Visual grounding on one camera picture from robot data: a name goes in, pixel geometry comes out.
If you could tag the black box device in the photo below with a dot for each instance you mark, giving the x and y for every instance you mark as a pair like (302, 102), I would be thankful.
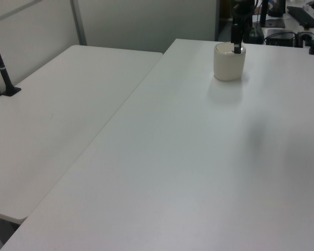
(280, 36)

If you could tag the cream round trash bin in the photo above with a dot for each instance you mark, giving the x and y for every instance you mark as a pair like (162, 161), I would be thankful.
(229, 65)

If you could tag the black keyboard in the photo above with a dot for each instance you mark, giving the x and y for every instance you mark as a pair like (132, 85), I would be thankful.
(302, 16)

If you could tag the black camera stand pole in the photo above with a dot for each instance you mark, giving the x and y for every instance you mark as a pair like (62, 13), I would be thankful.
(1, 65)

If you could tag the dark cup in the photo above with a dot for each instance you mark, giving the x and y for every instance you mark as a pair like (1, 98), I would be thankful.
(276, 8)

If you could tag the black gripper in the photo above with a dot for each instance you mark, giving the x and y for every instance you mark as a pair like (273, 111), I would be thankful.
(242, 8)

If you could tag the black monitor stand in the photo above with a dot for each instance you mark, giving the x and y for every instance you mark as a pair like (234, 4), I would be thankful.
(269, 22)

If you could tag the grey metal partition post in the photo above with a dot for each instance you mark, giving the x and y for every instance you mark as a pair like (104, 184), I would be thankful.
(79, 22)

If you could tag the black box with green light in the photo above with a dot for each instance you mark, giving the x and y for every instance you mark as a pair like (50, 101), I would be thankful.
(257, 35)

